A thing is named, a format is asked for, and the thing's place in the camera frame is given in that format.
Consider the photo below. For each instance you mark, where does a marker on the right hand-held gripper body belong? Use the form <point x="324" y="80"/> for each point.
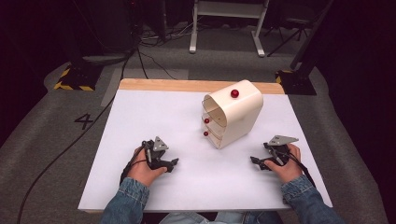
<point x="277" y="151"/>

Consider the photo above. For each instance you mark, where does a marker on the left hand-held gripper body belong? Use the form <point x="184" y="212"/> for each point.
<point x="157" y="154"/>

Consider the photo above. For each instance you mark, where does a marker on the person's left hand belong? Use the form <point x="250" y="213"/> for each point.
<point x="141" y="171"/>

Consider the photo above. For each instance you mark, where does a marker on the person's right hand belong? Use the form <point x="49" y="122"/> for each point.
<point x="291" y="171"/>

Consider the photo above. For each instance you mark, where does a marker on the white table mat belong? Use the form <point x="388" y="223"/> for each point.
<point x="174" y="124"/>

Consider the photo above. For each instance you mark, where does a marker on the cream drawer with red knob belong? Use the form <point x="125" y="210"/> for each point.
<point x="209" y="122"/>
<point x="209" y="135"/>

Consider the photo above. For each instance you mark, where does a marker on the cream drawer cabinet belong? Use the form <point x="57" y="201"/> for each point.
<point x="239" y="113"/>

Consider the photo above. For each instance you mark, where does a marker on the person's legs in jeans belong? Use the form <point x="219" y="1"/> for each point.
<point x="218" y="218"/>

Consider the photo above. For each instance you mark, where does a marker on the red ball knob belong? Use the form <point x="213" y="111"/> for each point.
<point x="234" y="93"/>

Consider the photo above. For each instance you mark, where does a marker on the black stand base with pole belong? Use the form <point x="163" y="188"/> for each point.
<point x="299" y="82"/>

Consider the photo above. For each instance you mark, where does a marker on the black stand base striped edge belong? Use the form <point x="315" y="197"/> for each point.
<point x="79" y="77"/>

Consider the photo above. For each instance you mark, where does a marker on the black tripod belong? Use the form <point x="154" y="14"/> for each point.
<point x="289" y="32"/>

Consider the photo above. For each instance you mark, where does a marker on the white desk frame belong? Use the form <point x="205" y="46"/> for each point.
<point x="229" y="11"/>

